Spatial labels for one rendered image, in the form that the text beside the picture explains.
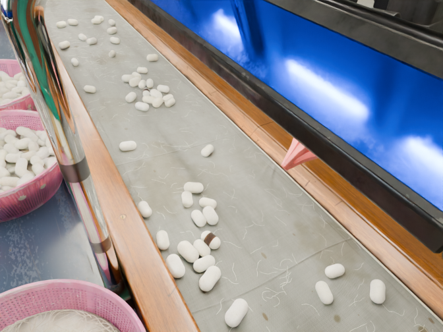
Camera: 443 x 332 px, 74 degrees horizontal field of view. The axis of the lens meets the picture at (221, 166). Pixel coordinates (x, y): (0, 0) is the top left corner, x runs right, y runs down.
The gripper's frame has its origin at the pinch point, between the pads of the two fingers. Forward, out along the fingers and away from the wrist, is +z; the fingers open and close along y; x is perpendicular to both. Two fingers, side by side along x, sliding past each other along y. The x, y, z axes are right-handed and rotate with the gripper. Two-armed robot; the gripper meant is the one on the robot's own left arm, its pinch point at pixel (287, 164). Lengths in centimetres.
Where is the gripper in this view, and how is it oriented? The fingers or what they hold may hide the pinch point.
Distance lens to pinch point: 45.7
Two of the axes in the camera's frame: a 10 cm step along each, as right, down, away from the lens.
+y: 5.2, 6.1, -6.0
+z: -7.1, 7.0, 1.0
